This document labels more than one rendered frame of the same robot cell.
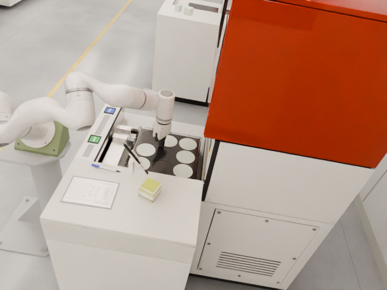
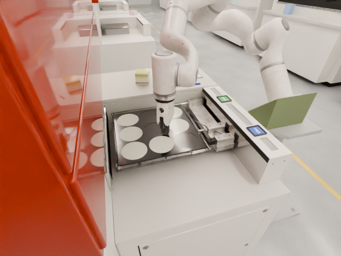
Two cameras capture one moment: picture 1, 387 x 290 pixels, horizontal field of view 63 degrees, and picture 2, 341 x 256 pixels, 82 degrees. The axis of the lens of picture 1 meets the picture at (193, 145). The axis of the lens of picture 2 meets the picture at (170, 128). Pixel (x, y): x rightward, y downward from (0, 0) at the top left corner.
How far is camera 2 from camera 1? 2.03 m
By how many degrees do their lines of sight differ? 101
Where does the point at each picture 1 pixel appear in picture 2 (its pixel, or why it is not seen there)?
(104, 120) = (243, 119)
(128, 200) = not seen: hidden behind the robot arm
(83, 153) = (216, 90)
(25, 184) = (318, 226)
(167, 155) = (151, 128)
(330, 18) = not seen: outside the picture
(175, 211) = (120, 80)
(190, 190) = (112, 92)
